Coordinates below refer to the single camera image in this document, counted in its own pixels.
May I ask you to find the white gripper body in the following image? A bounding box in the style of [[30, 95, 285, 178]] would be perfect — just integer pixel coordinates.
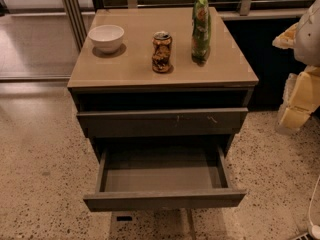
[[283, 66, 320, 113]]

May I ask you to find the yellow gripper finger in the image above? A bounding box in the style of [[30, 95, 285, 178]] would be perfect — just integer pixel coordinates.
[[272, 23, 298, 49], [275, 104, 310, 133]]

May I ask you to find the orange soda can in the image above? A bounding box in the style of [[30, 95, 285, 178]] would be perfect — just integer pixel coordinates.
[[152, 31, 172, 73]]

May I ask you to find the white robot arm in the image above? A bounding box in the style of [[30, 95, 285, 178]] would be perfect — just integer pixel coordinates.
[[272, 0, 320, 134]]

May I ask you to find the closed top drawer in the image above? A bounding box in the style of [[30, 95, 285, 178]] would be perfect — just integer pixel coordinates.
[[77, 108, 248, 138]]

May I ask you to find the grey drawer cabinet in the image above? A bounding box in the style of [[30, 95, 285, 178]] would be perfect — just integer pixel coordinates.
[[67, 6, 260, 213]]

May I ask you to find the open middle drawer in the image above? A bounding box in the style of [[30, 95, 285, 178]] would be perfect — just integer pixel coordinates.
[[84, 146, 246, 211]]

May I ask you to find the green chip bag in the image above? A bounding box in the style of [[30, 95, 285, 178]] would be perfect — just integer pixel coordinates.
[[191, 0, 211, 64]]

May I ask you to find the white ceramic bowl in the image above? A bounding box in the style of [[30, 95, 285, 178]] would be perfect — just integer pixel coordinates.
[[88, 25, 124, 54]]

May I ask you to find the white cable on floor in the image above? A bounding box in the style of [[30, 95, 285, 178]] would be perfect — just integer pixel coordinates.
[[307, 175, 320, 240]]

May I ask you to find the metal door frame post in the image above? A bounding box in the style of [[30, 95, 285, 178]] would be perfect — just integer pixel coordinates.
[[62, 0, 87, 51]]

